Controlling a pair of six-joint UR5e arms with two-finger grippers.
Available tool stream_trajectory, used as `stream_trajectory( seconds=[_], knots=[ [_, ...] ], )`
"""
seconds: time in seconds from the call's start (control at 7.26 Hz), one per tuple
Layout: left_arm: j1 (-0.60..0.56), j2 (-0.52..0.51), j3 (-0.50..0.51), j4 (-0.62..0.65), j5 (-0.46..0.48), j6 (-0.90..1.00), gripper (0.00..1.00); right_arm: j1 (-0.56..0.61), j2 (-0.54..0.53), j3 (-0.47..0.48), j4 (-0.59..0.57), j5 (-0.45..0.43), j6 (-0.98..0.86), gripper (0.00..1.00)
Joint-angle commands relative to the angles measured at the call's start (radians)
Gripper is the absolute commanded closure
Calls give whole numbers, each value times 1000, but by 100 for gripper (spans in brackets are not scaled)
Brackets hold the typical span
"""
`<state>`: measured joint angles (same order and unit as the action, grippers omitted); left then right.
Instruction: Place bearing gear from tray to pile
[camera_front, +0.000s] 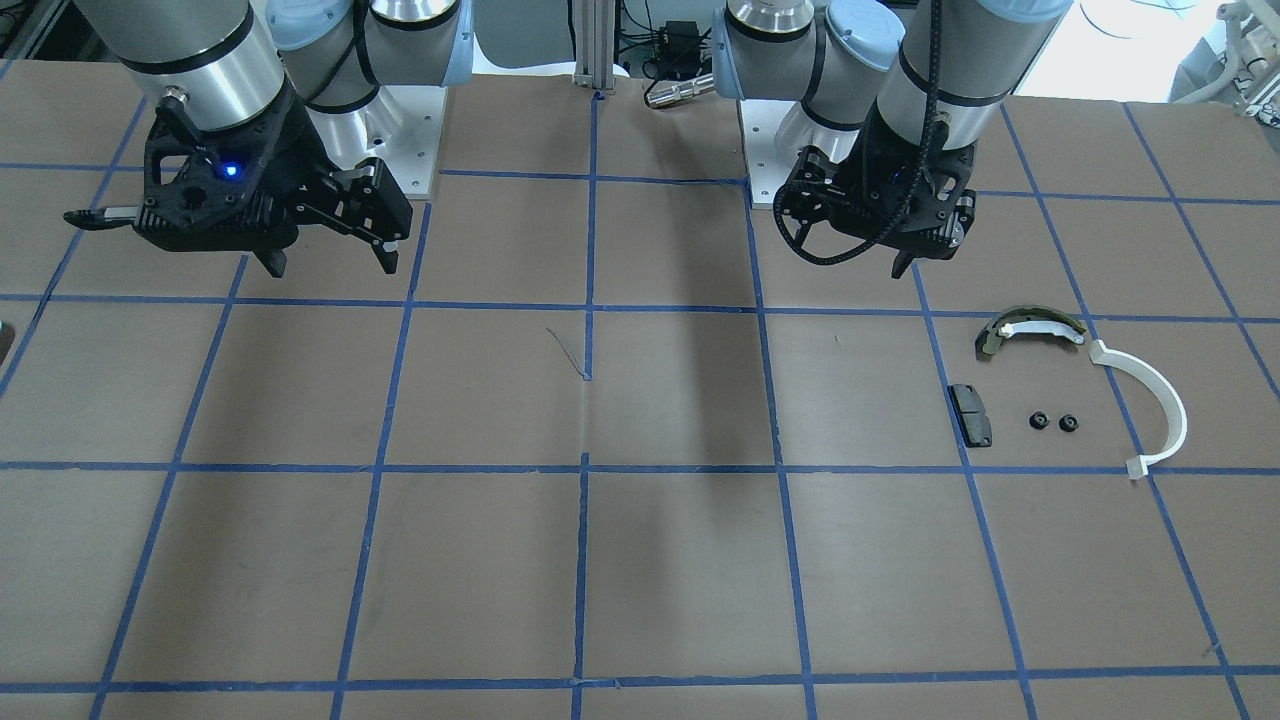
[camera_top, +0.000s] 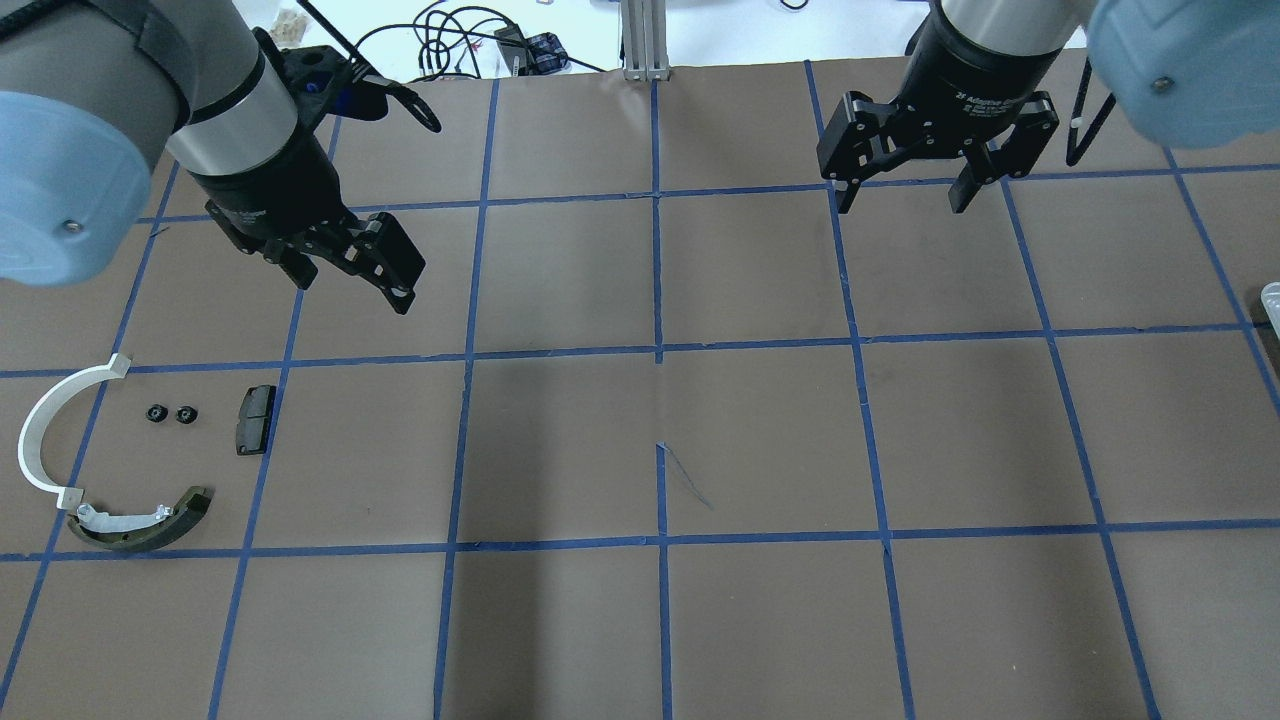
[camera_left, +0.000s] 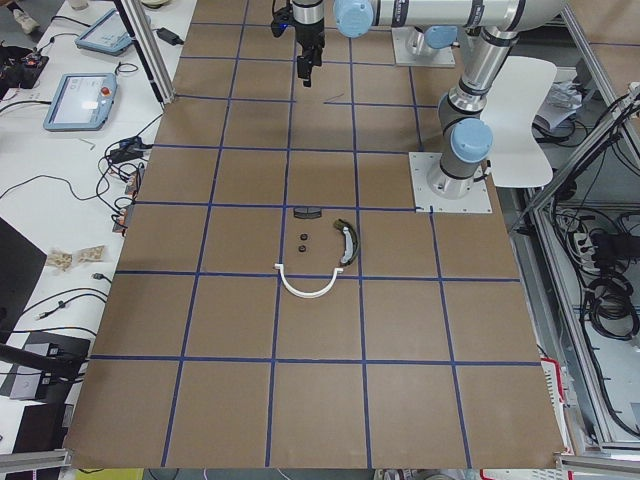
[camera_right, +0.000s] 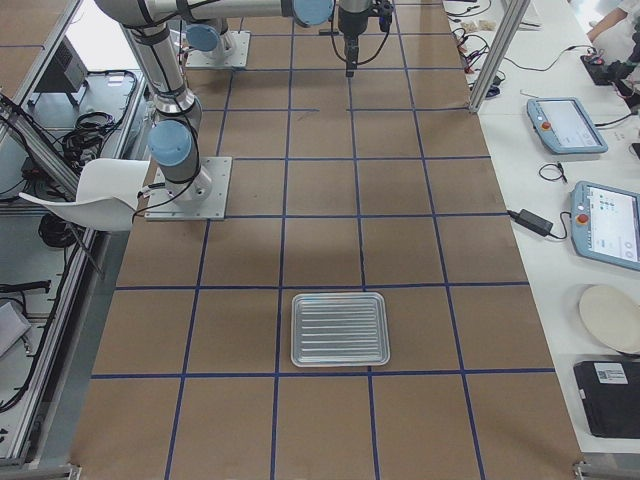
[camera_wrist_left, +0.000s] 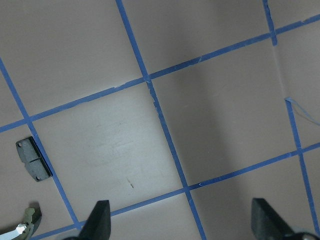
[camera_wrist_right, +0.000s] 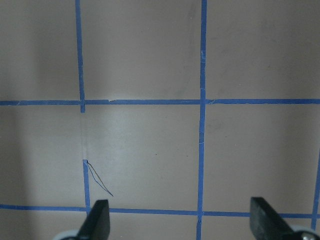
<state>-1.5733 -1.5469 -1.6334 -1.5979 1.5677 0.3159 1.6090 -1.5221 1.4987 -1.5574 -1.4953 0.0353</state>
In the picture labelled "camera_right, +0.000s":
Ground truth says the black laptop case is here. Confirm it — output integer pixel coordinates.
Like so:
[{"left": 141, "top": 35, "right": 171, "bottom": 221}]
[{"left": 573, "top": 361, "right": 639, "bottom": 439}]

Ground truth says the ribbed metal tray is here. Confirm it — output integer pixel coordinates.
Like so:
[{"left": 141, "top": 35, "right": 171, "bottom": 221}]
[{"left": 291, "top": 292, "right": 391, "bottom": 368}]

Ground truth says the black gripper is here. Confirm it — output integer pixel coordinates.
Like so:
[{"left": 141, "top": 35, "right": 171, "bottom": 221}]
[{"left": 339, "top": 27, "right": 366, "bottom": 76}]

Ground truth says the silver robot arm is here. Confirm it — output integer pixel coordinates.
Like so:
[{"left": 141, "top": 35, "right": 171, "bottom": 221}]
[
  {"left": 186, "top": 23, "right": 235, "bottom": 61},
  {"left": 97, "top": 1, "right": 393, "bottom": 117}
]

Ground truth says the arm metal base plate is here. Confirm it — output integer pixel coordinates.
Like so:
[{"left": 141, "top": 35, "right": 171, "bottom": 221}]
[
  {"left": 186, "top": 26, "right": 251, "bottom": 70},
  {"left": 143, "top": 157, "right": 232, "bottom": 221}
]

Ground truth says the black power adapter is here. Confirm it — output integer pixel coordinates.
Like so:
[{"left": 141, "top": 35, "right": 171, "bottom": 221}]
[{"left": 507, "top": 209, "right": 553, "bottom": 237}]

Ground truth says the aluminium frame post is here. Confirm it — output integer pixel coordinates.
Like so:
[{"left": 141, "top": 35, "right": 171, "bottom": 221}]
[{"left": 468, "top": 0, "right": 529, "bottom": 113}]

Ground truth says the white round plate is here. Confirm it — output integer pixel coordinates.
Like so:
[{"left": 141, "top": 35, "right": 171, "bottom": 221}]
[{"left": 578, "top": 285, "right": 639, "bottom": 355}]

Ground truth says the blue teach pendant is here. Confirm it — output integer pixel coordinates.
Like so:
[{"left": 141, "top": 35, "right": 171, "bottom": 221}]
[
  {"left": 570, "top": 181, "right": 639, "bottom": 271},
  {"left": 526, "top": 97, "right": 608, "bottom": 155}
]

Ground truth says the lower blue teach pendant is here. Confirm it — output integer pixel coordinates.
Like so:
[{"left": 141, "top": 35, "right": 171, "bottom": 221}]
[{"left": 570, "top": 181, "right": 639, "bottom": 271}]

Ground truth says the upper blue teach pendant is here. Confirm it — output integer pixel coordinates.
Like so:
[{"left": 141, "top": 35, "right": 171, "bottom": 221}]
[{"left": 526, "top": 97, "right": 608, "bottom": 155}]

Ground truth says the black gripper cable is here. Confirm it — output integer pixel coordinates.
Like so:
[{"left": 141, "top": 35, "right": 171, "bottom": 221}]
[{"left": 329, "top": 0, "right": 394, "bottom": 69}]

